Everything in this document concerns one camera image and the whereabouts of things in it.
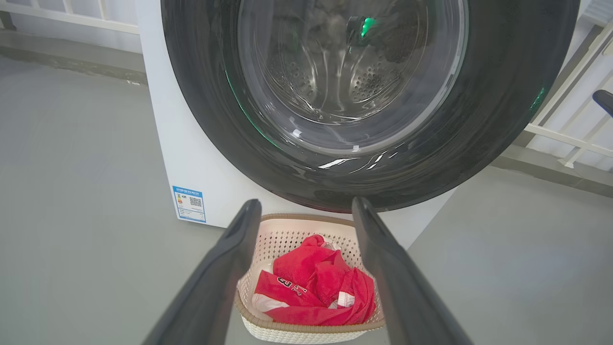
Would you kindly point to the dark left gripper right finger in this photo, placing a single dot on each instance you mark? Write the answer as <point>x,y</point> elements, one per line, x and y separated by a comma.
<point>402,287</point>

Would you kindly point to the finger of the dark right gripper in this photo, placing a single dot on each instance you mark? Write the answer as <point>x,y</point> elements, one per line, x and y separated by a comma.
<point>604,100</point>

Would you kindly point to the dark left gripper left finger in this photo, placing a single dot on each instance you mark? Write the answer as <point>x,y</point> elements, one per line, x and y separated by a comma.
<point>215,287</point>

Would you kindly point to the red and white garment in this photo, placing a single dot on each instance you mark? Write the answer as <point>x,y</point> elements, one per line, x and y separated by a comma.
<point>311,287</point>

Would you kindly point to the black round glass washer door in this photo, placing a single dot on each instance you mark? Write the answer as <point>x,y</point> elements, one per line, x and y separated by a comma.
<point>479,120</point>

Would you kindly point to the cream basket with brown rim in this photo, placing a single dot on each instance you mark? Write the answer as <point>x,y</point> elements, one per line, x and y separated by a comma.
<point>287,333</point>

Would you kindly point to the white front-load washing machine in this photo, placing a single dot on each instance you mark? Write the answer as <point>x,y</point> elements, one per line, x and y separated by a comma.
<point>191,143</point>

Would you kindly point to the white metal railing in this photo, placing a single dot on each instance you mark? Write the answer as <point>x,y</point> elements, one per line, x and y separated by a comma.
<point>565,136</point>
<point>72,18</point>

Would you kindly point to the blue energy label sticker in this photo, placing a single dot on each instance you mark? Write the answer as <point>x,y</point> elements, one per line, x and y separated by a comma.
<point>189,204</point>

